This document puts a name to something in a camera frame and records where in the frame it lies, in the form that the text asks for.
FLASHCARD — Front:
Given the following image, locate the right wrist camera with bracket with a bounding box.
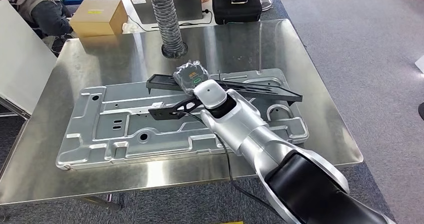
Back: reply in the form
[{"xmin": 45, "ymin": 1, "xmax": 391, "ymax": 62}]
[{"xmin": 148, "ymin": 96, "xmax": 205, "ymax": 121}]

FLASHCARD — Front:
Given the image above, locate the person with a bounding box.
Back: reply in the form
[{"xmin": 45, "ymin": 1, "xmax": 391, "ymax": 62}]
[{"xmin": 0, "ymin": 0, "xmax": 74, "ymax": 40}]

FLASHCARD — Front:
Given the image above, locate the stainless steel workbench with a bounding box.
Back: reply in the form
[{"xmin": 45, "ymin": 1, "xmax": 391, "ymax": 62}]
[{"xmin": 0, "ymin": 17, "xmax": 365, "ymax": 212}]

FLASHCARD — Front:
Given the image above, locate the white display plinth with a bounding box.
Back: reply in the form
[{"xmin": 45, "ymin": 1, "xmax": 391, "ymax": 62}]
[{"xmin": 414, "ymin": 53, "xmax": 424, "ymax": 74}]

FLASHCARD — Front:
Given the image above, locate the grey stamped metal panel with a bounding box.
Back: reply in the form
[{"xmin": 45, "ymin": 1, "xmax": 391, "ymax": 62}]
[{"xmin": 55, "ymin": 68, "xmax": 310, "ymax": 171}]

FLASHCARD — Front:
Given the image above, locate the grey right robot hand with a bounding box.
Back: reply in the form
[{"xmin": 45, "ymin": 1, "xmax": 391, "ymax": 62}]
[{"xmin": 172, "ymin": 60, "xmax": 212, "ymax": 96}]

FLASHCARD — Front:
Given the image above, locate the steel side table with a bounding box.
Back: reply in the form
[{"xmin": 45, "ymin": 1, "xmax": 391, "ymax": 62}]
[{"xmin": 0, "ymin": 95, "xmax": 31, "ymax": 121}]

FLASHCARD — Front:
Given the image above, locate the grey flexible duct hose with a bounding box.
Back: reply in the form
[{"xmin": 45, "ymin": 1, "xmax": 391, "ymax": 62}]
[{"xmin": 151, "ymin": 0, "xmax": 189, "ymax": 59}]

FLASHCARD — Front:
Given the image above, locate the white panel board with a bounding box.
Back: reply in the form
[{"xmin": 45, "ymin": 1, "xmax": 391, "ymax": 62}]
[{"xmin": 0, "ymin": 0, "xmax": 58, "ymax": 116}]

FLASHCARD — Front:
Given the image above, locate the black plastic frame part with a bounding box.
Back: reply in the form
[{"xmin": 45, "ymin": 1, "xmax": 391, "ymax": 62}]
[{"xmin": 145, "ymin": 73, "xmax": 304, "ymax": 107}]

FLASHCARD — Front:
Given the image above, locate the black carry case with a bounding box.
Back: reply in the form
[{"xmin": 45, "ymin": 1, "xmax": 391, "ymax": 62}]
[{"xmin": 211, "ymin": 0, "xmax": 263, "ymax": 25}]

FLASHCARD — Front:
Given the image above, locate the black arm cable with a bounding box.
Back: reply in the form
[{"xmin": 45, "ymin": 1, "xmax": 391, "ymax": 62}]
[{"xmin": 183, "ymin": 111, "xmax": 286, "ymax": 218}]

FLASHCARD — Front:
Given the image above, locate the black power cable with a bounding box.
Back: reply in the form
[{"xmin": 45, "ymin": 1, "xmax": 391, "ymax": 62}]
[{"xmin": 127, "ymin": 9, "xmax": 214, "ymax": 32}]

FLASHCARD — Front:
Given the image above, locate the cardboard box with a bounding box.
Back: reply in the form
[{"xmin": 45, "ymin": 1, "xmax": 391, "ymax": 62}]
[{"xmin": 68, "ymin": 0, "xmax": 129, "ymax": 38}]

